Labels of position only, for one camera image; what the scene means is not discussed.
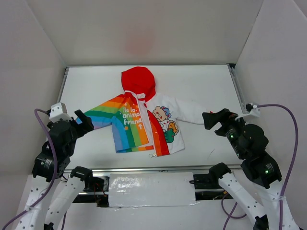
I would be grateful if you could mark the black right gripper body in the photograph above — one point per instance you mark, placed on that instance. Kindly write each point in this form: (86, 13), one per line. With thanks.
(222, 122)

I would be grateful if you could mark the white foil-covered plate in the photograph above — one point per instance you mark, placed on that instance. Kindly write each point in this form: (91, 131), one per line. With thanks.
(163, 189)

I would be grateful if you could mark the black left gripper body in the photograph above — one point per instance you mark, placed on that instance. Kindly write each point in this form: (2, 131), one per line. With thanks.
(75, 124)

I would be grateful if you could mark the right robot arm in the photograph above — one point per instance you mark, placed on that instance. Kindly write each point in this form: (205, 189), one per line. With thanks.
(249, 143)

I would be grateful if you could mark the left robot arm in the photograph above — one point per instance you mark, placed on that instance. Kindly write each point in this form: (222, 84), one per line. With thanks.
(43, 211)

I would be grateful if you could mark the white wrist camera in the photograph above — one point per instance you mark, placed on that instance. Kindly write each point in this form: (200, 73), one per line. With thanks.
(252, 112)
(58, 112)

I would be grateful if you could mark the rainbow and white hooded jacket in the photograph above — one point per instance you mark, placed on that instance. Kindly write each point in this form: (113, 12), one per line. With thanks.
(142, 119)

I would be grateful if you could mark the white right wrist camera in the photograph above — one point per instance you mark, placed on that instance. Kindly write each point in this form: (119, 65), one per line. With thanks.
(252, 112)

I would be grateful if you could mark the aluminium table frame rail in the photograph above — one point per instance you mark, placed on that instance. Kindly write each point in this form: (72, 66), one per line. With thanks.
(152, 169)

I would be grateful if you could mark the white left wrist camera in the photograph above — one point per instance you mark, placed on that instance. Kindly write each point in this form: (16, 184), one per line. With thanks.
(58, 112)

